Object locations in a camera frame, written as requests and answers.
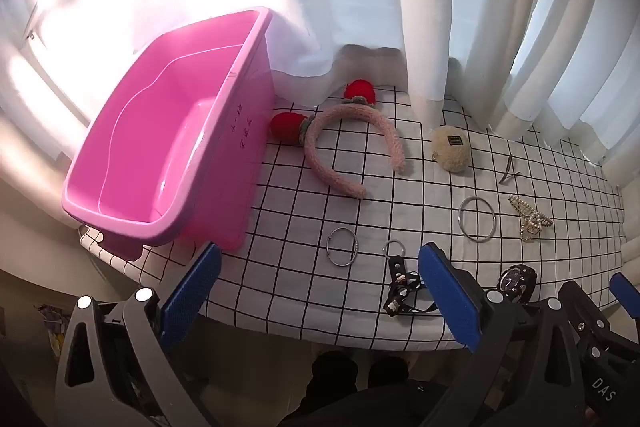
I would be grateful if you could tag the black wristwatch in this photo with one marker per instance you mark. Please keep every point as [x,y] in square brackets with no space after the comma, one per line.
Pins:
[517,282]

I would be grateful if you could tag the beige plush hair clip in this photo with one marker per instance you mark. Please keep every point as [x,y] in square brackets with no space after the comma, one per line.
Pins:
[452,152]

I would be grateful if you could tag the small silver bangle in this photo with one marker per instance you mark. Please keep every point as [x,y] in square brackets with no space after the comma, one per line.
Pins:
[329,248]

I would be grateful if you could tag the person's dark trousers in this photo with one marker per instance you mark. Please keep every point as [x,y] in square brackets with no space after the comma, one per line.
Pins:
[380,409]

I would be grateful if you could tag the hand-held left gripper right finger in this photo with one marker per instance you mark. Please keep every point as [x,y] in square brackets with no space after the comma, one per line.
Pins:
[450,297]

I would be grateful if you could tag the pink strawberry plush headband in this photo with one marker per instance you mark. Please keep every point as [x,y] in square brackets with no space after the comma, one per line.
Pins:
[325,167]

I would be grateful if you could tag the large silver bangle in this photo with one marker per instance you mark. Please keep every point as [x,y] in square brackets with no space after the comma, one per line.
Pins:
[460,217]

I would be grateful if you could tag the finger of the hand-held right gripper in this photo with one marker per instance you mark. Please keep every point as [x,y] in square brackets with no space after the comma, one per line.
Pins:
[585,309]
[626,289]

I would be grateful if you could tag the white black-grid cloth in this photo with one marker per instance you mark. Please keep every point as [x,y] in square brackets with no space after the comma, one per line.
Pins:
[300,227]

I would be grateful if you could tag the pearl claw hair clip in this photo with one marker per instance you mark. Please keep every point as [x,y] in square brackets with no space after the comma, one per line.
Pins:
[527,219]

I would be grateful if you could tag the colourful printed packet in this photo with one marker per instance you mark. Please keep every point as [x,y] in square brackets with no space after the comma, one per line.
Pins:
[52,329]

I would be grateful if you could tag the pink plastic bin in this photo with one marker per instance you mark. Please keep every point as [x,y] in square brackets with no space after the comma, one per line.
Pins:
[165,107]

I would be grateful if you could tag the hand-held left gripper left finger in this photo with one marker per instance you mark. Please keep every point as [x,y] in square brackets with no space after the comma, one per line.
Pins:
[192,292]

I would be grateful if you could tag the thin black hair clip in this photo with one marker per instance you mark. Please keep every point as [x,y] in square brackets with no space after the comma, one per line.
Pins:
[508,169]

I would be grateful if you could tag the dark shoe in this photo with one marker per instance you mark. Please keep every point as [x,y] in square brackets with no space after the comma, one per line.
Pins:
[332,374]
[390,372]

